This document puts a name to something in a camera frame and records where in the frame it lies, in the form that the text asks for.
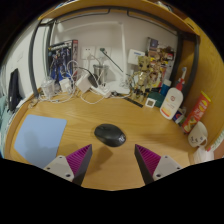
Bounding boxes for black computer mouse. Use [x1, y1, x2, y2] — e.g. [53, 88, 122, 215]
[93, 123, 127, 148]

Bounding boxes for light blue mouse pad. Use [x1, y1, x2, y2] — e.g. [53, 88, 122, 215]
[13, 114, 68, 170]

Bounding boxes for white lotion bottle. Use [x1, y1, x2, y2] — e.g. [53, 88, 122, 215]
[159, 87, 185, 121]

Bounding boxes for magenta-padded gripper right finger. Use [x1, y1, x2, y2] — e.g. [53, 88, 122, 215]
[134, 144, 184, 185]

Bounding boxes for white electric toothbrush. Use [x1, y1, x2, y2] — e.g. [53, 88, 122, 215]
[175, 66, 188, 93]

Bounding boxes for small white square clock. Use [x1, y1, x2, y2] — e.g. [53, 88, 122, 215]
[145, 97, 157, 109]

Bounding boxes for robot model kit box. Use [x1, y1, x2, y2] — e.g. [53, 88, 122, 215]
[47, 39, 80, 84]

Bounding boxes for small white cup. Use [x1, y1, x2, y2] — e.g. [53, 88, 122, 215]
[193, 145, 216, 164]

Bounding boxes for white charger block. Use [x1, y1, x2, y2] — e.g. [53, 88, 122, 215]
[59, 78, 73, 93]
[75, 73, 92, 94]

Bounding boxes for white cable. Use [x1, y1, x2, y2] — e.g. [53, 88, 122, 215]
[33, 59, 134, 105]

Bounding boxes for white mug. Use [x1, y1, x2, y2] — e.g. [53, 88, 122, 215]
[187, 120, 209, 149]

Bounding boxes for clear plastic jar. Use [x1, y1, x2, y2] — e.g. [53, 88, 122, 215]
[41, 77, 56, 99]

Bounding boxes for tan robot figurine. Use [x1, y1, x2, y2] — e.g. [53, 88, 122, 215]
[129, 55, 158, 101]

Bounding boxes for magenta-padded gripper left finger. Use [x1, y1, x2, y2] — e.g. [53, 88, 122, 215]
[43, 143, 94, 187]

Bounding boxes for white power strip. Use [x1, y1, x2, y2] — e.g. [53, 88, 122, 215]
[89, 84, 113, 98]

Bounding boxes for red snack can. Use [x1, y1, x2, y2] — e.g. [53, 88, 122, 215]
[181, 90, 212, 134]

